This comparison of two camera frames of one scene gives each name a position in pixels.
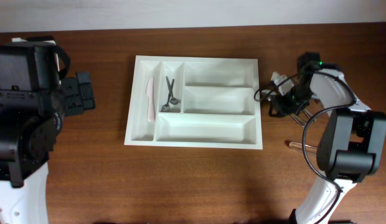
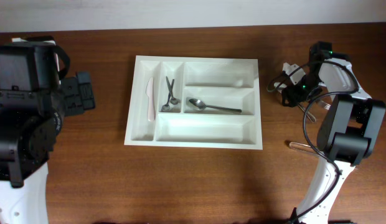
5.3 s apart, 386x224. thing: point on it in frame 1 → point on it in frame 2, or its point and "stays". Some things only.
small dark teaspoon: (173, 101) stays
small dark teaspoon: (166, 107) stays
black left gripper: (81, 90) stays
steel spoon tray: (300, 121) → (200, 106)
